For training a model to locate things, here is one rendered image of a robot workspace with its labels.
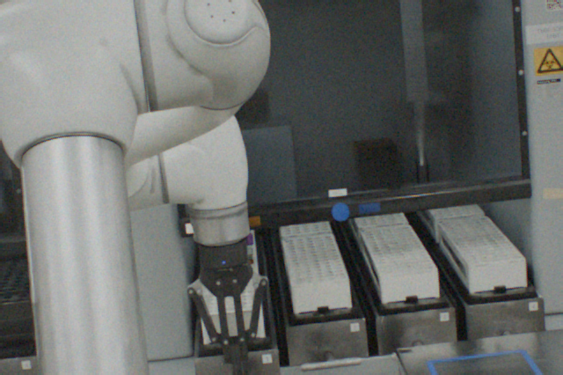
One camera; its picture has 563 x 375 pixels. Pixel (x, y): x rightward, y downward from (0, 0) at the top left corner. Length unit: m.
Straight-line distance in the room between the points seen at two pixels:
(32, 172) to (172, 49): 0.18
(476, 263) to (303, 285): 0.30
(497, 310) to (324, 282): 0.30
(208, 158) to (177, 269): 0.36
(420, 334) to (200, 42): 0.97
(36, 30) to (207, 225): 0.66
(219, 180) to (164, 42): 0.59
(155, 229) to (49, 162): 0.89
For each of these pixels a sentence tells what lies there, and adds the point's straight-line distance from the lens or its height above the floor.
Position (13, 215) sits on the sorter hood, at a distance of 1.98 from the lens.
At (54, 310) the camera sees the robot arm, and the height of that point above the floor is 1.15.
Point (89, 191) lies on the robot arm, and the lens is 1.08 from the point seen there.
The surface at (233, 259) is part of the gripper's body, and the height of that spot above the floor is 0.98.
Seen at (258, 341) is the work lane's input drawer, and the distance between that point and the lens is 1.85.
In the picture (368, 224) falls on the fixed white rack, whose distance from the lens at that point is 2.28.
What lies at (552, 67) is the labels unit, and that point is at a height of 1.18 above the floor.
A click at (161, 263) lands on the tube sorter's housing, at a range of 1.99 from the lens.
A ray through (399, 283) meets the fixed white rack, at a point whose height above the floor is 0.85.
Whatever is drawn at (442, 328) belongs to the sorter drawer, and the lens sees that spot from 1.96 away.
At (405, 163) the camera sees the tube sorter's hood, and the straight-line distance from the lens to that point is 1.95.
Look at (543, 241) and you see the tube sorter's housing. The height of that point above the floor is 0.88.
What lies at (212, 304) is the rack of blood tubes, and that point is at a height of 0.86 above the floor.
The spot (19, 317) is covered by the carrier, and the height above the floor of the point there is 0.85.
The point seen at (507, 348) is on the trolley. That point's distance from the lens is 1.74.
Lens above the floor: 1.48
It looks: 13 degrees down
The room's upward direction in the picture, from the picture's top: 6 degrees counter-clockwise
